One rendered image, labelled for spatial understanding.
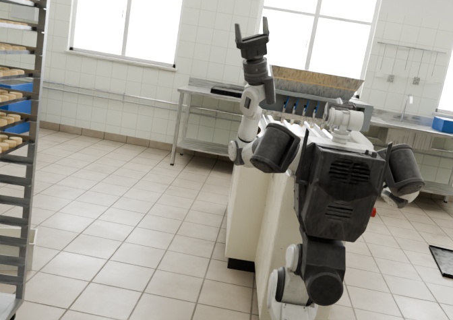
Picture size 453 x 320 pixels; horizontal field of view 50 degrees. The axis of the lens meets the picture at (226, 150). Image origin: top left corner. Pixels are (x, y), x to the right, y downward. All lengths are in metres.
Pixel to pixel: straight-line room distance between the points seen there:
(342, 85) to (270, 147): 1.48
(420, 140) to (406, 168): 4.02
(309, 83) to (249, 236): 1.02
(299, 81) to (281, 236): 1.03
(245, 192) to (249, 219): 0.18
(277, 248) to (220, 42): 4.01
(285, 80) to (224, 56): 3.13
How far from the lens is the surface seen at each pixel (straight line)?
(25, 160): 2.17
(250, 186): 2.99
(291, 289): 1.99
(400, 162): 1.68
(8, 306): 2.35
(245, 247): 3.12
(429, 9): 6.29
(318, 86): 2.98
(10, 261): 2.34
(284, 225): 2.33
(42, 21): 2.09
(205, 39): 6.06
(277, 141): 1.58
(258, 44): 1.67
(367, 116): 3.00
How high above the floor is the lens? 1.35
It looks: 11 degrees down
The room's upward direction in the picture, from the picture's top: 9 degrees clockwise
